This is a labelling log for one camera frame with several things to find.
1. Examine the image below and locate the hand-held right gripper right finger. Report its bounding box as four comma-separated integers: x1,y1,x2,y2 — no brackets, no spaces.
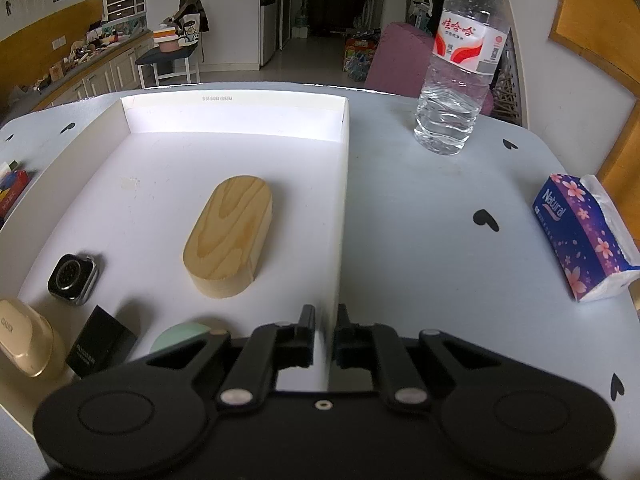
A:
334,303,507,409

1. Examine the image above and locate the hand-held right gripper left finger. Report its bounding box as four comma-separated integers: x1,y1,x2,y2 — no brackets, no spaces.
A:
144,304,317,409

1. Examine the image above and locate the mint green round disc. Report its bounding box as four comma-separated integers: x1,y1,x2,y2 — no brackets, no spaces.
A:
150,322,214,356

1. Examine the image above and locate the oval wooden block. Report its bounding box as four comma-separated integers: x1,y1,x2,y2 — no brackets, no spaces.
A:
182,175,275,300

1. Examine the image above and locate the small black box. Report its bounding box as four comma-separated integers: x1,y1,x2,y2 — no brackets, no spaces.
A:
64,304,139,379

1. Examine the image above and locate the shallow white cardboard tray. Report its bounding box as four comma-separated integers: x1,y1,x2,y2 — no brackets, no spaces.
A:
0,92,351,443

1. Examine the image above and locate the silver smartwatch body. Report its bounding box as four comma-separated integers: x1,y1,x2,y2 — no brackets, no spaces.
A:
47,252,100,307

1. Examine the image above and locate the beige plastic case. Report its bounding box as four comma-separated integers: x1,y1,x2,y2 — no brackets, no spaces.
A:
0,298,67,379

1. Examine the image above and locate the blue floral tissue pack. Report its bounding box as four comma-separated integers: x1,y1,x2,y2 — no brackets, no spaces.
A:
531,173,640,304

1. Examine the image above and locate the clear plastic water bottle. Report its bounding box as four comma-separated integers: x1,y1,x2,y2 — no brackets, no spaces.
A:
413,0,512,157

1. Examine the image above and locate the pink sofa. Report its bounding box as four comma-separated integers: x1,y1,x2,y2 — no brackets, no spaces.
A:
364,22,497,117

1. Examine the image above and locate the colourful toy pile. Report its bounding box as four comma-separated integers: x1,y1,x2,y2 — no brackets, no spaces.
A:
342,29,384,82

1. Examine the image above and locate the grey lattice rack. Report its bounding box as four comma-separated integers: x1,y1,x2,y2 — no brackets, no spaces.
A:
491,34,527,127

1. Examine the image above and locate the white stool with dark seat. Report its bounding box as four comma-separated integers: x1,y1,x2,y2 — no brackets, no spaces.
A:
135,44,202,89

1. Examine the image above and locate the red colourful packet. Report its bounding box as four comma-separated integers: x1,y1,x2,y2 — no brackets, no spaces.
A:
0,161,32,222

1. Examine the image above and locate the white refrigerator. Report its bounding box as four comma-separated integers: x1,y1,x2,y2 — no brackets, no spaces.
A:
258,0,292,67

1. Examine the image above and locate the pink lidded container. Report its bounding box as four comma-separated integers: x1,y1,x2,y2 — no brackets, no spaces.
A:
152,24,180,54

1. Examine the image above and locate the cluttered kitchen counter cabinet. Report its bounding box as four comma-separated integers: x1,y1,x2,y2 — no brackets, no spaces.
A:
0,29,152,122

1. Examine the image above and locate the dark and white bag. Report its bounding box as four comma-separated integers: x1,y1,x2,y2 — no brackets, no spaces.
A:
172,0,207,45

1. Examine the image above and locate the white plastic drawer unit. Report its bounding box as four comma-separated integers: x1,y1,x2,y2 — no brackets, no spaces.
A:
105,0,146,22

